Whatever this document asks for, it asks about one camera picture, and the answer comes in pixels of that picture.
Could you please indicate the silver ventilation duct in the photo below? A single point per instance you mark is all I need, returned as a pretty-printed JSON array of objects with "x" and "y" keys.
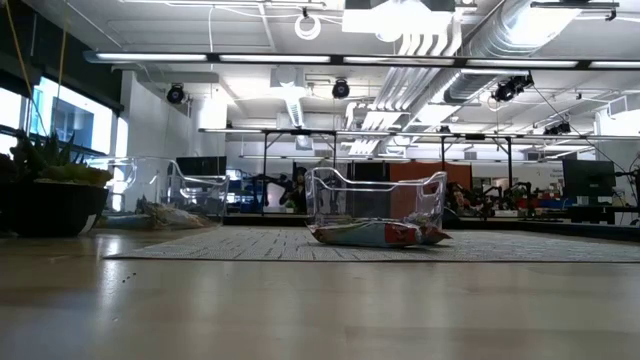
[{"x": 505, "y": 45}]

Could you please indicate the long ceiling light bar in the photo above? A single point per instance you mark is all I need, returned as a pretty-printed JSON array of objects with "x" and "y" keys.
[{"x": 275, "y": 58}]

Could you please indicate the black computer monitor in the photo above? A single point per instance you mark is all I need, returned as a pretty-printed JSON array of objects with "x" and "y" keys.
[
  {"x": 201, "y": 166},
  {"x": 589, "y": 177}
]

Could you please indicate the clear plastic bin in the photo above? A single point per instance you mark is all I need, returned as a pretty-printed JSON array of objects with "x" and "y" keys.
[
  {"x": 200, "y": 195},
  {"x": 350, "y": 200}
]

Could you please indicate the purple chewy granola bar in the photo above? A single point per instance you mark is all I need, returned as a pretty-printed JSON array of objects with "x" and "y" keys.
[{"x": 425, "y": 220}]

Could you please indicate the orange partition wall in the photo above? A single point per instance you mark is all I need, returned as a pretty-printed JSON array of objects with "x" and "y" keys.
[{"x": 457, "y": 175}]

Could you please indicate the red green granola bar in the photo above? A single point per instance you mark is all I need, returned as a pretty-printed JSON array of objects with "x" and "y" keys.
[{"x": 370, "y": 235}]

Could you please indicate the black ceiling camera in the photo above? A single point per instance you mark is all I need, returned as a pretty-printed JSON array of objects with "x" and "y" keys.
[
  {"x": 510, "y": 89},
  {"x": 175, "y": 94},
  {"x": 340, "y": 89}
]

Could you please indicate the green plant in black pot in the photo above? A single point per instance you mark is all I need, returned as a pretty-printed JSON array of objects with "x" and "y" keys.
[{"x": 50, "y": 210}]

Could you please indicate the orange chewy granola bar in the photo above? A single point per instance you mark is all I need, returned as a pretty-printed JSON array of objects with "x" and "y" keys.
[{"x": 172, "y": 217}]

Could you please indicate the black background frame rig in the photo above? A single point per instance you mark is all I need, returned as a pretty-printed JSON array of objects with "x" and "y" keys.
[{"x": 300, "y": 132}]

